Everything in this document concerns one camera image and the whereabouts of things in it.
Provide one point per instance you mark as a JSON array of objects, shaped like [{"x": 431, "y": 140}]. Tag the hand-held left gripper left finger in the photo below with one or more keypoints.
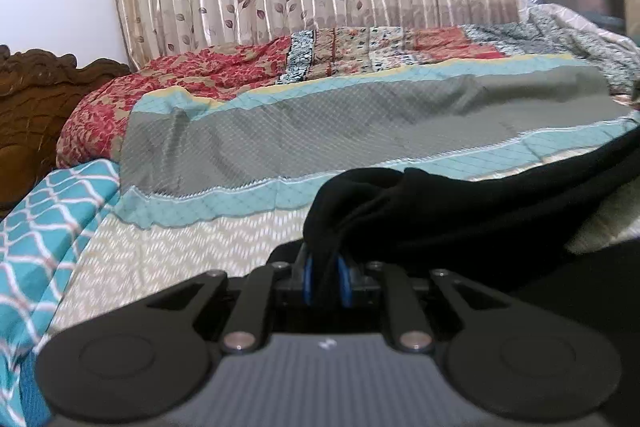
[{"x": 309, "y": 279}]

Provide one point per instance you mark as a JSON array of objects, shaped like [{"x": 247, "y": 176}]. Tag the patchwork quilt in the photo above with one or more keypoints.
[{"x": 350, "y": 122}]

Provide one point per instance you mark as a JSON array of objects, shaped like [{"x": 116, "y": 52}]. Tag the teal lattice print sheet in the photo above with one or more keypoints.
[{"x": 45, "y": 227}]

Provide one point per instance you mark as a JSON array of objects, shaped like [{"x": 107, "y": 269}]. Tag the white floral cloth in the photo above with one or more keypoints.
[{"x": 585, "y": 37}]

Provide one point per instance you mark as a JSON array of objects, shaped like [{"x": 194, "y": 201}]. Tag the carved wooden headboard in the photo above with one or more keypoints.
[{"x": 30, "y": 107}]

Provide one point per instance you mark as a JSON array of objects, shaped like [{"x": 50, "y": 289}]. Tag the black pants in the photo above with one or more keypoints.
[{"x": 475, "y": 217}]

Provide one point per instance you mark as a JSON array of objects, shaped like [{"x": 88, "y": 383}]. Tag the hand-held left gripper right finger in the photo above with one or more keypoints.
[{"x": 344, "y": 283}]

